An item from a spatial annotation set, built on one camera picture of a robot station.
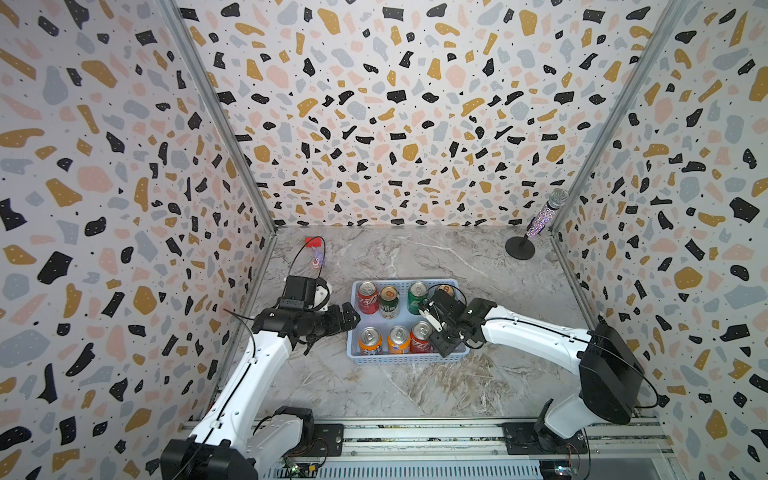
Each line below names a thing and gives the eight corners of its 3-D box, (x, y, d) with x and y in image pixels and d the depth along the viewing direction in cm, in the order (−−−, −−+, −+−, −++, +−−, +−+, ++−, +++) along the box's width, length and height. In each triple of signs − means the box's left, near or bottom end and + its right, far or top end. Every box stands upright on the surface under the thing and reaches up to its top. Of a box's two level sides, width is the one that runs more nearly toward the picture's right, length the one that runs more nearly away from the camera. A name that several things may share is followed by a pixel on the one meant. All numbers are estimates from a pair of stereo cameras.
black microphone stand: (509, 259, 115) (512, 251, 112) (503, 241, 121) (506, 233, 118) (532, 259, 115) (536, 252, 112) (526, 241, 121) (529, 233, 118)
